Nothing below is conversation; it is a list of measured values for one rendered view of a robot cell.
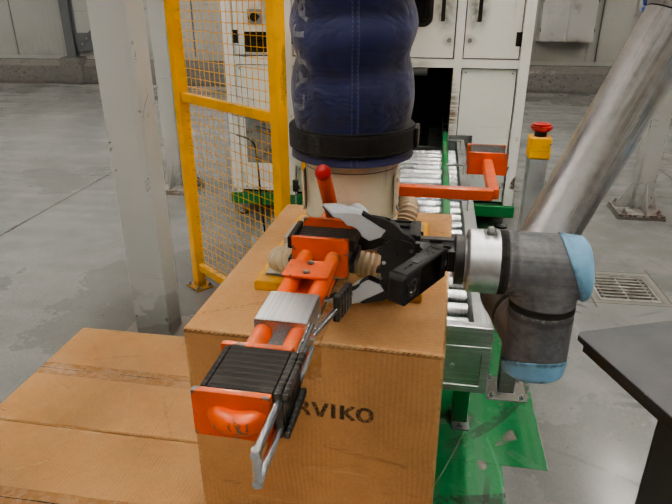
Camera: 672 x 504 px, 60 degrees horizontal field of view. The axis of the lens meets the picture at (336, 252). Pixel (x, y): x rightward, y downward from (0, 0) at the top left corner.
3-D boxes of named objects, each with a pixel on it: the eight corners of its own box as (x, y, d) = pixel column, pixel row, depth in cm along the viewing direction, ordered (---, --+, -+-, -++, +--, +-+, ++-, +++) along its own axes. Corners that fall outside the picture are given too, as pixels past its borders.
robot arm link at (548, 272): (592, 318, 78) (606, 248, 74) (495, 311, 79) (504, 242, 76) (577, 288, 86) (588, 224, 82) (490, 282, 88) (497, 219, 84)
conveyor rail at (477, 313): (453, 168, 375) (455, 139, 367) (461, 169, 374) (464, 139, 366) (467, 384, 166) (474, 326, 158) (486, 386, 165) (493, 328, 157)
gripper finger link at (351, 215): (328, 195, 86) (378, 233, 87) (320, 209, 80) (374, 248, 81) (340, 179, 84) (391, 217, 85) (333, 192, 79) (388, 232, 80)
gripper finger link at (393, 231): (350, 226, 82) (398, 262, 83) (348, 230, 81) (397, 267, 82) (369, 201, 80) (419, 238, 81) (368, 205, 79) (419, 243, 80)
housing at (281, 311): (270, 321, 73) (268, 289, 71) (323, 326, 72) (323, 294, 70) (252, 352, 66) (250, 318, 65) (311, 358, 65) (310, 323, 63)
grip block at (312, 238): (300, 250, 93) (299, 215, 91) (361, 255, 91) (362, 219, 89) (286, 273, 85) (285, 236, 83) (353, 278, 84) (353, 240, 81)
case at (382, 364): (292, 342, 160) (287, 203, 144) (440, 358, 153) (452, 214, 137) (206, 518, 106) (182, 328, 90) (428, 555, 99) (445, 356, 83)
